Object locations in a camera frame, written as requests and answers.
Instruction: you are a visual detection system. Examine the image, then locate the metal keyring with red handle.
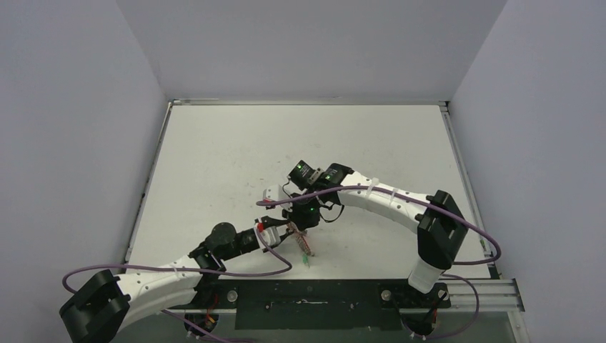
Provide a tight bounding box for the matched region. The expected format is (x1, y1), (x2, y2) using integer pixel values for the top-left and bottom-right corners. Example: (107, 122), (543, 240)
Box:
(287, 222), (314, 257)

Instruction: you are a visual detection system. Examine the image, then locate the key with green tag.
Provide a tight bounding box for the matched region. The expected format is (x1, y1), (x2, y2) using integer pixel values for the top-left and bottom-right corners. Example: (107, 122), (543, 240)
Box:
(302, 254), (310, 269)

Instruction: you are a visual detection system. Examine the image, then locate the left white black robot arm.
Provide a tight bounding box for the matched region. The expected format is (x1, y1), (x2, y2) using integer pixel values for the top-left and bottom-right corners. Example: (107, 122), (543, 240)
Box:
(59, 217), (297, 342)

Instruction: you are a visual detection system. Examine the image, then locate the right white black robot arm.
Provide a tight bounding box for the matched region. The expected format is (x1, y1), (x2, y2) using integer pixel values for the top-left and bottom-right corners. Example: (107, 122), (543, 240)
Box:
(264, 161), (469, 307)

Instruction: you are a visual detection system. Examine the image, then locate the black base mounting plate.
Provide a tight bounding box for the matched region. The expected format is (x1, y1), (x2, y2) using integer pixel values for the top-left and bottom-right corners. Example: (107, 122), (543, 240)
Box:
(177, 279), (451, 330)

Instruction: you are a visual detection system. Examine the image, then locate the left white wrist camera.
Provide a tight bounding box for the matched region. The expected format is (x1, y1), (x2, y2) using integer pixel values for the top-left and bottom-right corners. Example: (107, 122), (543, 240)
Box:
(255, 223), (283, 252)

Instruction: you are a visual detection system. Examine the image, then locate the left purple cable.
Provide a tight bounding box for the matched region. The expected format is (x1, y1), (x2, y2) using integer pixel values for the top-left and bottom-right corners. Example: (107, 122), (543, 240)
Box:
(62, 222), (294, 343)

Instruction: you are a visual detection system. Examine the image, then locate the purple cable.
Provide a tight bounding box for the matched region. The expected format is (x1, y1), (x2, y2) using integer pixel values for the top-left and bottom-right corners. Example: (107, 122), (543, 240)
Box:
(62, 222), (294, 343)
(256, 185), (503, 341)

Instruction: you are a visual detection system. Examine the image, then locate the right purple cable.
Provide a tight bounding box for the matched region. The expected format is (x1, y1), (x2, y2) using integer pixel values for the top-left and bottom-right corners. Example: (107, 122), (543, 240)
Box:
(256, 185), (503, 341)

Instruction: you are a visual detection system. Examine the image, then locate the aluminium frame rail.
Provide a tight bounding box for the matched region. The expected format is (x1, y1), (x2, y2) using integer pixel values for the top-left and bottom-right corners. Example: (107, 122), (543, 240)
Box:
(444, 279), (525, 312)

